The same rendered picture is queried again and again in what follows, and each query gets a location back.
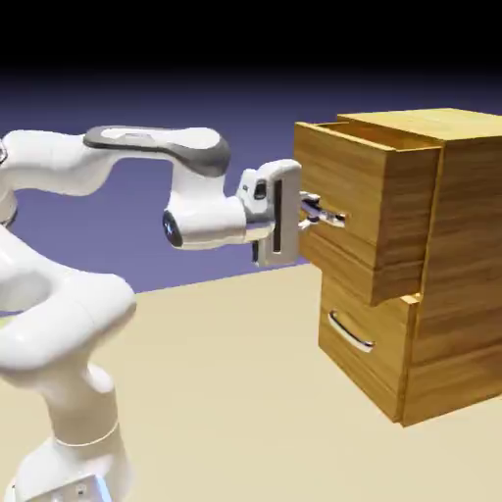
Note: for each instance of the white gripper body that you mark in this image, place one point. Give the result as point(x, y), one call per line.
point(288, 211)

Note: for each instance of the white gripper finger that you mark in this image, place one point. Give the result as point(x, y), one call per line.
point(310, 200)
point(305, 224)

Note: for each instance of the large wooden drawer front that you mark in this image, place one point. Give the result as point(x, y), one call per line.
point(341, 204)

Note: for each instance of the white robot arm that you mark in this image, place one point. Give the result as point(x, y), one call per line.
point(62, 313)

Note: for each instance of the light wooden cabinet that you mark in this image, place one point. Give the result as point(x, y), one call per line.
point(459, 266)

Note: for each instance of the small wooden drawer front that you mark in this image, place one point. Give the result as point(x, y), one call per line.
point(361, 345)

